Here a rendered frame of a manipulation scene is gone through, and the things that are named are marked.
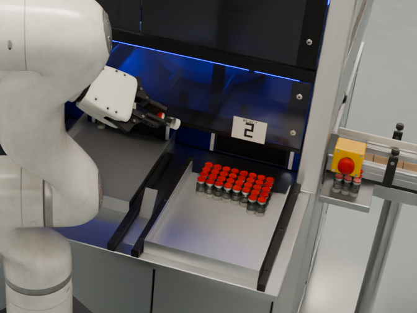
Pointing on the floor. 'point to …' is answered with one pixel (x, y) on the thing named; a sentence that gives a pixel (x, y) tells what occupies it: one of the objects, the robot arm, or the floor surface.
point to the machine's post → (318, 134)
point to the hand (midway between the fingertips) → (153, 113)
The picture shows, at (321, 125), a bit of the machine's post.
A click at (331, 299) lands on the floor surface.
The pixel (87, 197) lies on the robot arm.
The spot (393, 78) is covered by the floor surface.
